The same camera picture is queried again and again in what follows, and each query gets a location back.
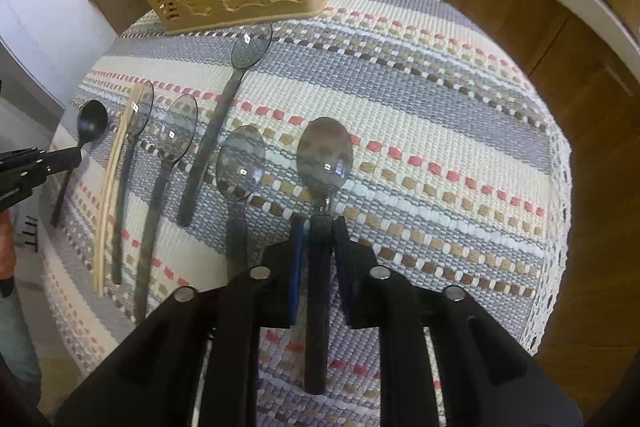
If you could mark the long dark translucent spoon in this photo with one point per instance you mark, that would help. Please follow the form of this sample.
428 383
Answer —
250 49

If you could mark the striped woven table cloth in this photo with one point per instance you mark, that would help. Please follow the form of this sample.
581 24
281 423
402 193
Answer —
425 107

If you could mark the small translucent grey spoon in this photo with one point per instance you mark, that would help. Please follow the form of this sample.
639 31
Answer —
142 107

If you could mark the person's orange top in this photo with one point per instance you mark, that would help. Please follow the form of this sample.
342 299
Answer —
5 252

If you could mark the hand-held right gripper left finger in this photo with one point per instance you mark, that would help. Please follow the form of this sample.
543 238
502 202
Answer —
297 267

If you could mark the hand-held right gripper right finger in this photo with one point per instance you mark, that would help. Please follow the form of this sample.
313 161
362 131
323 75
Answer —
345 277

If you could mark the clear translucent round spoon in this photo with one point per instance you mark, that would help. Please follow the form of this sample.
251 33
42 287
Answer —
240 157

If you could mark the black metal frame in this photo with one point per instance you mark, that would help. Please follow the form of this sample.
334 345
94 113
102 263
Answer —
31 233

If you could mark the person's blue jeans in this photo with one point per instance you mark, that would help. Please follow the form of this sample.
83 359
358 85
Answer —
17 337

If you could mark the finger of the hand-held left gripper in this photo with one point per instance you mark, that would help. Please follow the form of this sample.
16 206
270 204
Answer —
17 187
55 159

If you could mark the black plastic spoon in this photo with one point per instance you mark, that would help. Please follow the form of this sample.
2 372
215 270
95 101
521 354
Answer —
92 122

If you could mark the wooden chopstick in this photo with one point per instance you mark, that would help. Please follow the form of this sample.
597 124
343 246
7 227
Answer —
119 167
107 227

